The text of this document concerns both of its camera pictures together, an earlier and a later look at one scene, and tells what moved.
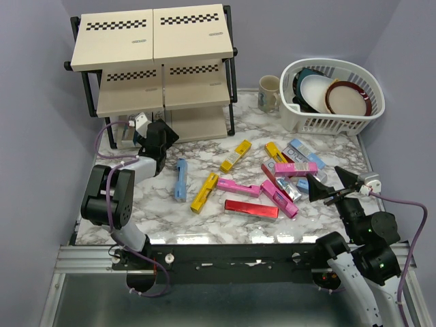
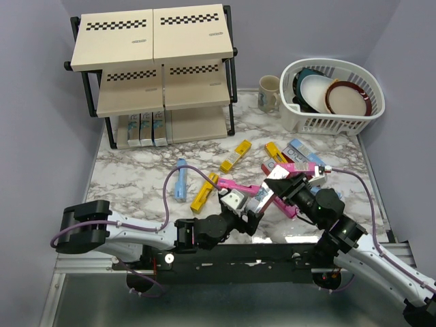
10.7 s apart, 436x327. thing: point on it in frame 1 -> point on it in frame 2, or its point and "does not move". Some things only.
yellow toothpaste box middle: x=240 y=151 does not move
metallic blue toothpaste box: x=123 y=118 -> x=133 y=129
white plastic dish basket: x=293 y=118 does not move
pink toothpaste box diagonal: x=278 y=199 does not move
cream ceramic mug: x=268 y=97 does not move
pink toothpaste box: x=295 y=169 does not move
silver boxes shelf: x=240 y=208 -> x=264 y=194
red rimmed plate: x=347 y=98 does not move
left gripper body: x=141 y=140 -> x=234 y=222
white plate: x=313 y=88 does not move
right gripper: x=317 y=189 -> x=296 y=184
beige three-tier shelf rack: x=174 y=63 does not move
